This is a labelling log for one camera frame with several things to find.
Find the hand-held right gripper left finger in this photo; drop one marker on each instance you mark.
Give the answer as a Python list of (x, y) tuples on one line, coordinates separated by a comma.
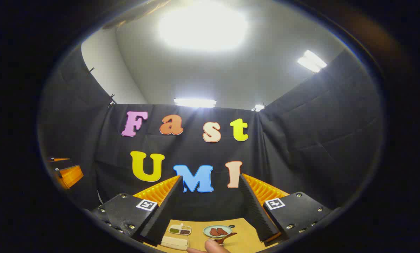
[(164, 214)]

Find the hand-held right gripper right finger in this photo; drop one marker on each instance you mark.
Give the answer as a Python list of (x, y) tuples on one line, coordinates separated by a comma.
[(257, 214)]

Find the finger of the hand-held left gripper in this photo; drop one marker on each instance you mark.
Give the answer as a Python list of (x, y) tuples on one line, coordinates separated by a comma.
[(69, 176), (59, 160)]

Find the clear box of rice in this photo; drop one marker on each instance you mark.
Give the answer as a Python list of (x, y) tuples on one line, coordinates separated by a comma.
[(175, 242)]

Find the brown wooden spoon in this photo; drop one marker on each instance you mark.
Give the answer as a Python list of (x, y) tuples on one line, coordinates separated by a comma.
[(228, 234)]

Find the white divided grain dish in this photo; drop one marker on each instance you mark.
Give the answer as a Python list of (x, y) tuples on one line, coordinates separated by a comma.
[(180, 229)]

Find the pale green plate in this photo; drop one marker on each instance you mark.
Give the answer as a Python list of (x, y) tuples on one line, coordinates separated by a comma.
[(207, 232)]

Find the black backdrop cloth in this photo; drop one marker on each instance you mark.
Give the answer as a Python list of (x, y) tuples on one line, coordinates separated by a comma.
[(301, 140)]

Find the small ceiling light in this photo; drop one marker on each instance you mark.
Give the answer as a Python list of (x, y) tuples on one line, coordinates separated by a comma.
[(258, 107)]

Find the long ceiling light strip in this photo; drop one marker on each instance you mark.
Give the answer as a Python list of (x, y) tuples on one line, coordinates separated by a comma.
[(195, 102)]

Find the rectangular ceiling light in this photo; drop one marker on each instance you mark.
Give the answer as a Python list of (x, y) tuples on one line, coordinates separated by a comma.
[(312, 61)]

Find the large bright ceiling light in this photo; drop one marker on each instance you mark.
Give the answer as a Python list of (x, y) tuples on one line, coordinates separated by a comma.
[(203, 26)]

